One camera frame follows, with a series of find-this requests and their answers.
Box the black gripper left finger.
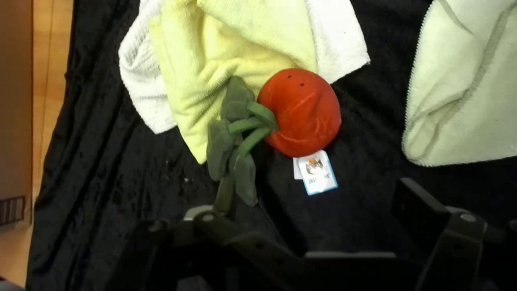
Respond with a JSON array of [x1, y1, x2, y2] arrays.
[[107, 205, 312, 291]]

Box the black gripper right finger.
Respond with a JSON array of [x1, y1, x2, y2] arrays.
[[398, 176, 517, 291]]

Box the pale cream cloth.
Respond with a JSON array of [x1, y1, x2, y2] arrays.
[[401, 0, 517, 167]]

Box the orange plush tomato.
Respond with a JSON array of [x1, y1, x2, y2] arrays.
[[206, 66, 345, 214]]

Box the bright yellow towel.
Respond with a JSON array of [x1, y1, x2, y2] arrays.
[[151, 0, 325, 166]]

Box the black velvet table cloth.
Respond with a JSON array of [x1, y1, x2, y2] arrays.
[[26, 0, 517, 291]]

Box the white towel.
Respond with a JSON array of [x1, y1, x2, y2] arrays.
[[118, 0, 372, 135]]

